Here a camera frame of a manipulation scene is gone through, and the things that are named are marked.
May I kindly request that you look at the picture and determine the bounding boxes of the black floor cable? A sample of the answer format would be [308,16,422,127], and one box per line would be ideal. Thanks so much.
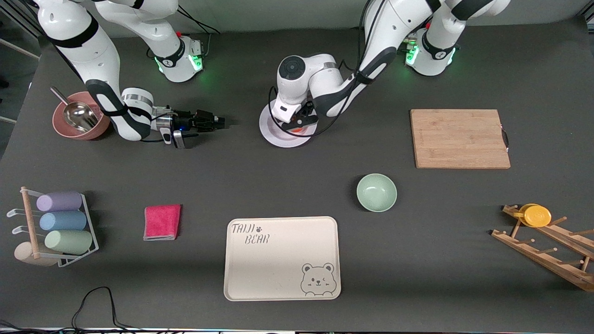
[0,286,186,334]

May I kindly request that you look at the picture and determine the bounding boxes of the white wire cup rack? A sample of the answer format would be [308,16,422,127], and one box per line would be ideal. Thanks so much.
[6,186,99,268]

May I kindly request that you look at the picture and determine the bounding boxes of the pink folded cloth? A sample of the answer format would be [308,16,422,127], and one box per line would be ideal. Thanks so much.
[143,204,182,241]

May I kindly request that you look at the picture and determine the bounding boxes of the blue cup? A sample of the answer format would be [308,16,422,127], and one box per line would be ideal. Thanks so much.
[39,211,88,232]

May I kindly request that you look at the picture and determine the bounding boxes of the metal scoop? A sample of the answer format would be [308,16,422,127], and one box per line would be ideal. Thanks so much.
[50,87,99,133]

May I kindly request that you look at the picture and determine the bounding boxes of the white round plate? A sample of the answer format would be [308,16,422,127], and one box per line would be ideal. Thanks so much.
[259,102,319,148]

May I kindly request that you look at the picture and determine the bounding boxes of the light green bowl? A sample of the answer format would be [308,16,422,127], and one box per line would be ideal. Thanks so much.
[356,173,398,213]

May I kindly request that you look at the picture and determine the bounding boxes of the beige bear print tray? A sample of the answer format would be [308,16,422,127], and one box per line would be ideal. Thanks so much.
[224,216,342,302]

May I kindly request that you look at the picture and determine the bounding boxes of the pink bowl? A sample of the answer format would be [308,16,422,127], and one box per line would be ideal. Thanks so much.
[52,91,111,141]

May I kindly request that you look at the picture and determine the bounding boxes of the aluminium frame profile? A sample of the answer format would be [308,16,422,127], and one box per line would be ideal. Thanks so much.
[0,9,42,60]

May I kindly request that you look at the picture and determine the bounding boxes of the wooden peg drying rack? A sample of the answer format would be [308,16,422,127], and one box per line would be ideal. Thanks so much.
[491,205,594,292]

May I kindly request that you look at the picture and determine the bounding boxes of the black right base cable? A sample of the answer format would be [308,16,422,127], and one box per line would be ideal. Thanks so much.
[173,9,221,58]

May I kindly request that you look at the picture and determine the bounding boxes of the green cup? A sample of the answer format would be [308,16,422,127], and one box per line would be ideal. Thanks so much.
[45,230,93,255]

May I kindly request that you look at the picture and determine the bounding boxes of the yellow cup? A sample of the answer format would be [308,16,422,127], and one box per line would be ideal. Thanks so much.
[513,203,552,228]

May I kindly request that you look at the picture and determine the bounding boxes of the wooden cutting board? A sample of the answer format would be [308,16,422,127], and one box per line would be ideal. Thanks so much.
[410,109,511,169]

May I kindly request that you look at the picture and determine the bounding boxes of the beige cup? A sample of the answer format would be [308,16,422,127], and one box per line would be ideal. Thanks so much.
[14,242,60,267]

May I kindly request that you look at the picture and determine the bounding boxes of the purple cup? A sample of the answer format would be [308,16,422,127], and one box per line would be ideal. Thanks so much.
[36,192,83,212]

